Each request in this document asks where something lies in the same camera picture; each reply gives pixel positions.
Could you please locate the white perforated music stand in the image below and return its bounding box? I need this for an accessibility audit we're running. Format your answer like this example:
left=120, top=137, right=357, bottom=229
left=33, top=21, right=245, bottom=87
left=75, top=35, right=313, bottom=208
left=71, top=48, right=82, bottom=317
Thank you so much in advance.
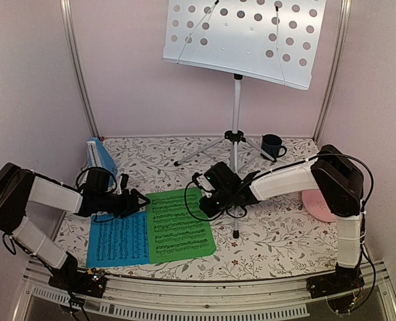
left=161, top=0, right=328, bottom=240

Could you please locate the blue metronome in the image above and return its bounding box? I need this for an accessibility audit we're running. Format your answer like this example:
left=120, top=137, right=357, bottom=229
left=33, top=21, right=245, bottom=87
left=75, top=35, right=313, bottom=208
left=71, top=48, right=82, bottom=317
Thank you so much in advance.
left=86, top=137, right=118, bottom=177

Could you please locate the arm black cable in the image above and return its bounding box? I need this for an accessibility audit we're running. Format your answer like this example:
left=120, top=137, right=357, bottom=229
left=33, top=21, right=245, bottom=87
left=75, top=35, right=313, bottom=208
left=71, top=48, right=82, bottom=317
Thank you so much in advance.
left=74, top=169, right=118, bottom=195
left=183, top=150, right=376, bottom=292

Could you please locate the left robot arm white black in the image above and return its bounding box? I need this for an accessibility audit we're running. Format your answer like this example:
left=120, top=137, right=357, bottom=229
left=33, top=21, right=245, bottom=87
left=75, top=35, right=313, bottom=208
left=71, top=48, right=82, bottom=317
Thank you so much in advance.
left=0, top=163, right=150, bottom=290

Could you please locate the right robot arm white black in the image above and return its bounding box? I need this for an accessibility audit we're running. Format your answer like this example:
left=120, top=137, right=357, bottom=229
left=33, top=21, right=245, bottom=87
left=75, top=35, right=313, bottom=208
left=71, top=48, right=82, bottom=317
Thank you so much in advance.
left=192, top=144, right=371, bottom=292

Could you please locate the pink plastic plate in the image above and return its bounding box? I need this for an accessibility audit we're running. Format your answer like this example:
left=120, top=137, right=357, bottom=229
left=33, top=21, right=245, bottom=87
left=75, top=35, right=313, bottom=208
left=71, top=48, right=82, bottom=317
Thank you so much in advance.
left=301, top=189, right=336, bottom=223

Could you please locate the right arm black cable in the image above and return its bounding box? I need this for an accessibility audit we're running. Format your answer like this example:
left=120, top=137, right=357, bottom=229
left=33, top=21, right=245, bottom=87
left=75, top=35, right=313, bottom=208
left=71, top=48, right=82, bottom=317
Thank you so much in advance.
left=183, top=150, right=376, bottom=292

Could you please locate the blue sheet music page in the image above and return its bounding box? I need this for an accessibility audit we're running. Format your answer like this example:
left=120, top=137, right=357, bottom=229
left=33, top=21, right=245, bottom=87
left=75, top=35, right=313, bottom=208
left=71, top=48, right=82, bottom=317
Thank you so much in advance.
left=86, top=212, right=150, bottom=268

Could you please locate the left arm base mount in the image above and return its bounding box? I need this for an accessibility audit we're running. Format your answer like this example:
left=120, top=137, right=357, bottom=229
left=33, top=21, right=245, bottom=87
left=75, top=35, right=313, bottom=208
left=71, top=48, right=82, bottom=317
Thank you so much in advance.
left=48, top=252, right=107, bottom=298

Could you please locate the right aluminium frame post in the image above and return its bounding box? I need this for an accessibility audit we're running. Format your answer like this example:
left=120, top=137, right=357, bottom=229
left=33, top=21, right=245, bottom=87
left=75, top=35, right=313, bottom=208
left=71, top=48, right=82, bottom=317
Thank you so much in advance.
left=312, top=0, right=352, bottom=144

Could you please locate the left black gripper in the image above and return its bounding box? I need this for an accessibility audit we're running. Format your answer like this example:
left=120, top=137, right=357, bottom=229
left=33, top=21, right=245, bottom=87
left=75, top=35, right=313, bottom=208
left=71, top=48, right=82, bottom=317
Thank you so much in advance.
left=97, top=188, right=151, bottom=218

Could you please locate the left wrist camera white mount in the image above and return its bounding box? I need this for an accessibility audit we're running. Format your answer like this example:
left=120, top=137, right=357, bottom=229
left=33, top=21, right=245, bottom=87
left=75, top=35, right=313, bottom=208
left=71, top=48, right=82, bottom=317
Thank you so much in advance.
left=116, top=173, right=129, bottom=195

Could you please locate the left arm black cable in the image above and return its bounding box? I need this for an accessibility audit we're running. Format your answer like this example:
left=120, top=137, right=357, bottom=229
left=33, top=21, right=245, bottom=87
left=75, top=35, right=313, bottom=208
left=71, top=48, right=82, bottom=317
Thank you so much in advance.
left=74, top=169, right=118, bottom=195

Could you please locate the front aluminium rail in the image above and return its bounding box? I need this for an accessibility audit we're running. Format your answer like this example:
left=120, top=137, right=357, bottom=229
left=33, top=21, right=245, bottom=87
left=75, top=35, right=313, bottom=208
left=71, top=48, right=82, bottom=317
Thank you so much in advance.
left=13, top=260, right=396, bottom=320

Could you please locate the dark blue mug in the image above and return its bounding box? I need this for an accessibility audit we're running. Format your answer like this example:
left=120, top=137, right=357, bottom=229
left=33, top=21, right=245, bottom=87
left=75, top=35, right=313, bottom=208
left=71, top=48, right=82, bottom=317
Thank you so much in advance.
left=261, top=134, right=287, bottom=160

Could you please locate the green sheet music page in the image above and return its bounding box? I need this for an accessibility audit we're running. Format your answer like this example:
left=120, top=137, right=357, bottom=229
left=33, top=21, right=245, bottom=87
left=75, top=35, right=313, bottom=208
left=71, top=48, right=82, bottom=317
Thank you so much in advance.
left=146, top=188, right=216, bottom=264

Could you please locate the left aluminium frame post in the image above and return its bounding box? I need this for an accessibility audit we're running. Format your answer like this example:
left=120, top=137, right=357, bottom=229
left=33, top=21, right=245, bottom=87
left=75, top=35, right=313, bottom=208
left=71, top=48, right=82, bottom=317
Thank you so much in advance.
left=60, top=0, right=100, bottom=137

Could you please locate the aluminium frame post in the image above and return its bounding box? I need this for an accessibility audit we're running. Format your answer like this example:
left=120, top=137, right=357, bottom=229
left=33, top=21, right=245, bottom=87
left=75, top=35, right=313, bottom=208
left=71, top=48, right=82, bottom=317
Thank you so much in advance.
left=312, top=0, right=352, bottom=144
left=60, top=0, right=100, bottom=137

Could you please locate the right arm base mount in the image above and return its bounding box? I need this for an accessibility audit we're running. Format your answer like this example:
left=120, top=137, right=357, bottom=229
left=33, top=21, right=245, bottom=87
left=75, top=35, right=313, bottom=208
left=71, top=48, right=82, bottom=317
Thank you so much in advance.
left=306, top=254, right=365, bottom=299

